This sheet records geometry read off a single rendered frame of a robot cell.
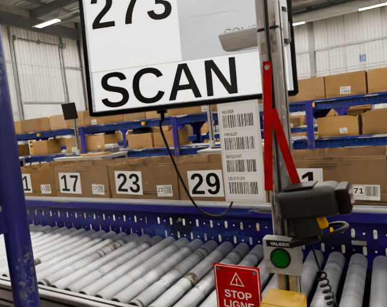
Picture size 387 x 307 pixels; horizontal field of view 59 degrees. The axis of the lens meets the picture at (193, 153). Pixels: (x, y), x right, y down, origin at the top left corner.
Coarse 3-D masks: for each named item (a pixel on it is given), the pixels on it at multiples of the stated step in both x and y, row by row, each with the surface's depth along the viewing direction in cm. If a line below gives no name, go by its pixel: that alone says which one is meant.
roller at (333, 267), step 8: (336, 256) 109; (328, 264) 104; (336, 264) 104; (328, 272) 99; (336, 272) 100; (336, 280) 96; (320, 288) 91; (328, 288) 90; (336, 288) 93; (320, 296) 86; (312, 304) 84; (320, 304) 83
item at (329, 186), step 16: (288, 192) 58; (304, 192) 57; (320, 192) 55; (336, 192) 54; (352, 192) 58; (288, 208) 58; (304, 208) 57; (320, 208) 55; (336, 208) 55; (304, 224) 58; (320, 224) 58; (304, 240) 58; (320, 240) 58
